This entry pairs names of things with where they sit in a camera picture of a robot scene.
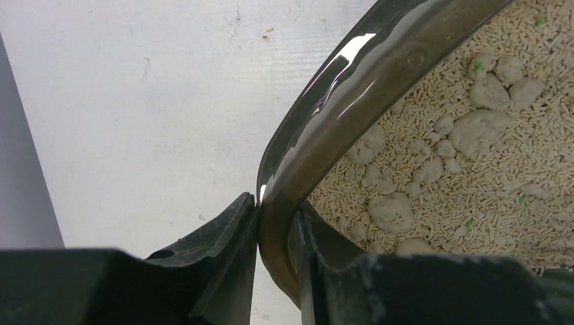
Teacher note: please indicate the beige cat litter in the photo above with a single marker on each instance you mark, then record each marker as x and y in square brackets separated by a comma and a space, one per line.
[478, 157]

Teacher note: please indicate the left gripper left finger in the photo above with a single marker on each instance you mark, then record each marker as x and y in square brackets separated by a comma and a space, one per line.
[205, 277]

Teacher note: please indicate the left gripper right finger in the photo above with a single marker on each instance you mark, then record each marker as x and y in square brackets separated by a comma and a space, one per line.
[341, 283]

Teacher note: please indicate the dark plastic litter tray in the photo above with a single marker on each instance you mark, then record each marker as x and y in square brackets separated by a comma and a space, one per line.
[391, 49]

